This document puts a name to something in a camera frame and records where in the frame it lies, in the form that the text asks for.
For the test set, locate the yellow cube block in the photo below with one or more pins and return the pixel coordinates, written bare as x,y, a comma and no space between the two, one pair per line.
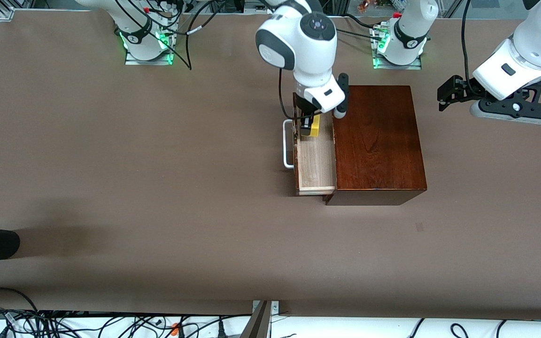
316,126

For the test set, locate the dark brown wooden cabinet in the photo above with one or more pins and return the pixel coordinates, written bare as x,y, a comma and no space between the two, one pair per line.
378,141

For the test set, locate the slanted grey pole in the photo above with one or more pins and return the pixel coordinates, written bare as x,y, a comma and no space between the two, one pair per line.
257,326

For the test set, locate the orange connector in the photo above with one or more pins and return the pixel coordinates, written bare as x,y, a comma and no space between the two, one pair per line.
175,328

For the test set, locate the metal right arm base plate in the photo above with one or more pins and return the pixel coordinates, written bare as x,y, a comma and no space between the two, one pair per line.
148,62

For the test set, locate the metal table edge bracket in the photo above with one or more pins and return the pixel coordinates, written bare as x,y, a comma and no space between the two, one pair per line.
275,306

